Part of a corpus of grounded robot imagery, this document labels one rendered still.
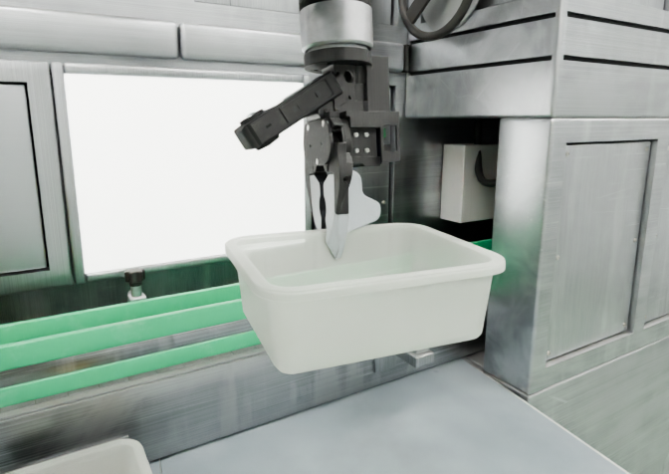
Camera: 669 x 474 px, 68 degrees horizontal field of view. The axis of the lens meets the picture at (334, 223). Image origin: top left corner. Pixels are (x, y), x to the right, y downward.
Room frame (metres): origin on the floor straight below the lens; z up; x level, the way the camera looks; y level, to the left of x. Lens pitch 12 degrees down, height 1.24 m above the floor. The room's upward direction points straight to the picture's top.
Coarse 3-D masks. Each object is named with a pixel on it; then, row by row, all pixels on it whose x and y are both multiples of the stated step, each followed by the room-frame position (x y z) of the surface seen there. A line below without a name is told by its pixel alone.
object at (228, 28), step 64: (0, 0) 0.75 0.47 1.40; (64, 0) 0.79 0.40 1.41; (128, 0) 0.84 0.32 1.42; (192, 0) 0.89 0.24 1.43; (256, 0) 0.97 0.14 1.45; (384, 0) 1.12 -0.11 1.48; (128, 64) 0.84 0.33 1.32; (192, 64) 0.89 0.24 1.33; (256, 64) 0.95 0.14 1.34; (448, 128) 1.20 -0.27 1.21; (384, 192) 1.12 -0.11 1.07; (0, 320) 0.74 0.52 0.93
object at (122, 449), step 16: (96, 448) 0.54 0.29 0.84; (112, 448) 0.55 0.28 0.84; (128, 448) 0.55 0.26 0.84; (48, 464) 0.52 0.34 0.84; (64, 464) 0.52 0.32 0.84; (80, 464) 0.53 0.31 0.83; (96, 464) 0.54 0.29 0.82; (112, 464) 0.55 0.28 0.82; (128, 464) 0.55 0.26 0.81; (144, 464) 0.52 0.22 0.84
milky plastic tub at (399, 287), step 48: (240, 240) 0.48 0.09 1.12; (288, 240) 0.50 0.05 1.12; (384, 240) 0.54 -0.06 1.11; (432, 240) 0.51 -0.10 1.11; (240, 288) 0.46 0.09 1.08; (288, 288) 0.34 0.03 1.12; (336, 288) 0.34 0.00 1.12; (384, 288) 0.36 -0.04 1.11; (432, 288) 0.39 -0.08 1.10; (480, 288) 0.41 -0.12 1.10; (288, 336) 0.35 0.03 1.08; (336, 336) 0.36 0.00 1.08; (384, 336) 0.37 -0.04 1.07; (432, 336) 0.39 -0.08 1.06
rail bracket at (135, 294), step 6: (132, 270) 0.74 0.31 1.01; (138, 270) 0.74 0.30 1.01; (144, 270) 0.75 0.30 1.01; (126, 276) 0.73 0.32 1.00; (132, 276) 0.73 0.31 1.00; (138, 276) 0.73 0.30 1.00; (144, 276) 0.75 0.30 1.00; (126, 282) 0.73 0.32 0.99; (132, 282) 0.73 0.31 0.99; (138, 282) 0.73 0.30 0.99; (132, 288) 0.73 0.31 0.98; (138, 288) 0.74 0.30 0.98; (132, 294) 0.73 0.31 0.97; (138, 294) 0.73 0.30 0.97; (132, 300) 0.72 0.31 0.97; (138, 300) 0.73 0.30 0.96
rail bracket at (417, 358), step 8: (408, 352) 0.77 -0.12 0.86; (416, 352) 0.76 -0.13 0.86; (424, 352) 0.77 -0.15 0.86; (432, 352) 0.77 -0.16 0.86; (376, 360) 0.83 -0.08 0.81; (384, 360) 0.84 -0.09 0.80; (392, 360) 0.85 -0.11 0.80; (408, 360) 0.76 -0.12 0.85; (416, 360) 0.75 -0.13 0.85; (424, 360) 0.75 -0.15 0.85; (432, 360) 0.76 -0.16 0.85; (376, 368) 0.83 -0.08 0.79; (384, 368) 0.84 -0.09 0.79
